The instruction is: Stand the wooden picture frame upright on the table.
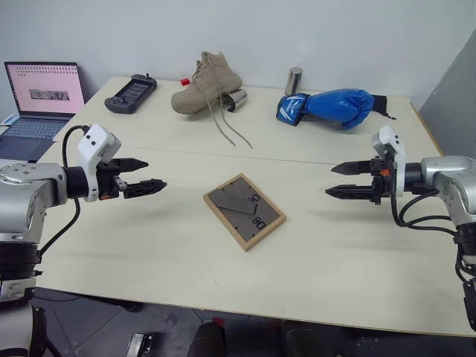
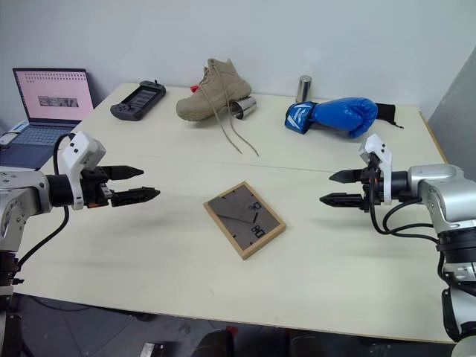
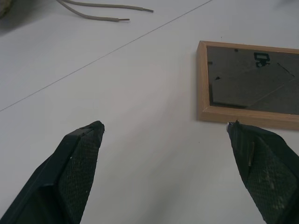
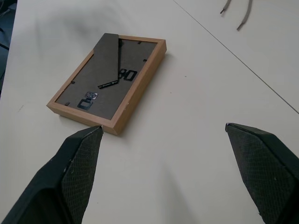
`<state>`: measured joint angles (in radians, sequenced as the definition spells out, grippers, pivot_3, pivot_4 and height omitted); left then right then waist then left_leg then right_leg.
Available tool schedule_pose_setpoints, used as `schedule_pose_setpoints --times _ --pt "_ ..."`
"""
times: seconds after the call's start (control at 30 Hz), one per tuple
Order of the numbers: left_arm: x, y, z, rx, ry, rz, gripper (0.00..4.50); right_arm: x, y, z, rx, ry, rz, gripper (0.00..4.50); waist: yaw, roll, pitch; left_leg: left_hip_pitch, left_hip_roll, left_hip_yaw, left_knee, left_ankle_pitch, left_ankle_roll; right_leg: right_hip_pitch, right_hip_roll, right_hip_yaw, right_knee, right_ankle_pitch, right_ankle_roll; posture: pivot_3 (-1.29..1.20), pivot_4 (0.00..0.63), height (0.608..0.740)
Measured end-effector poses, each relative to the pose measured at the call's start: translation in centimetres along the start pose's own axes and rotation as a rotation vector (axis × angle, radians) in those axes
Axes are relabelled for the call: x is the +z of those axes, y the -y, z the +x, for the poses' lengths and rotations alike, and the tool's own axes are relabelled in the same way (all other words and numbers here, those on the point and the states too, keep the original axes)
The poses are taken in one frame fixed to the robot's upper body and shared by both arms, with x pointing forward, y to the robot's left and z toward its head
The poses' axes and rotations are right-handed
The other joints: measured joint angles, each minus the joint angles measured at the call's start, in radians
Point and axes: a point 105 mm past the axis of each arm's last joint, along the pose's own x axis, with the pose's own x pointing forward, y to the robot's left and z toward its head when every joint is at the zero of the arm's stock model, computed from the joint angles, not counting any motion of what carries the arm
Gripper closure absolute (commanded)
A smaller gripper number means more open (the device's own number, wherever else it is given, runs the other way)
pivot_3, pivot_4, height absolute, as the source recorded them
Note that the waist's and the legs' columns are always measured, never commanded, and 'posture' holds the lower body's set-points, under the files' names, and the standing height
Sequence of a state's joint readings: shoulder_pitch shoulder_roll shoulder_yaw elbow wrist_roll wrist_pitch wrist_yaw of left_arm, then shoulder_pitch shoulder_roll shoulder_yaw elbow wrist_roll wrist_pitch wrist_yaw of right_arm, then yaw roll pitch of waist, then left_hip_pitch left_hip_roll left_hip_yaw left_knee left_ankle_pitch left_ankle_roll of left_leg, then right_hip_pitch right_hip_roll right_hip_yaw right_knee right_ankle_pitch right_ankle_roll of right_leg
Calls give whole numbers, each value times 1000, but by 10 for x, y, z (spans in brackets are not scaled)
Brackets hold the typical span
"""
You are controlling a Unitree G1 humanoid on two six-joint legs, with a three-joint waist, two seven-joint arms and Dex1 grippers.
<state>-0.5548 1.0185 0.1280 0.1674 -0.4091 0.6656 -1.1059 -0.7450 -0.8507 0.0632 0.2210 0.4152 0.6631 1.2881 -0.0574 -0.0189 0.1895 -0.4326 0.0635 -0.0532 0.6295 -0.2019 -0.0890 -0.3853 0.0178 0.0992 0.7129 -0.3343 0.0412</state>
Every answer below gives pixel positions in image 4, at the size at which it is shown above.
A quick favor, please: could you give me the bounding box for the dark blue chair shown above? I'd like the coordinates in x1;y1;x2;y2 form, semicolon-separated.
0;0;18;98

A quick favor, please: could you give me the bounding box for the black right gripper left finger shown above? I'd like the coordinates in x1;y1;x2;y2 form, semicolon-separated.
0;125;104;224

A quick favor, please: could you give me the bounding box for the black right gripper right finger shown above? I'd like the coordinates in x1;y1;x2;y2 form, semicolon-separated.
224;122;299;224

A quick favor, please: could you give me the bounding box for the wooden picture frame face down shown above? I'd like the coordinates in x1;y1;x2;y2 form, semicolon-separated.
46;33;167;137

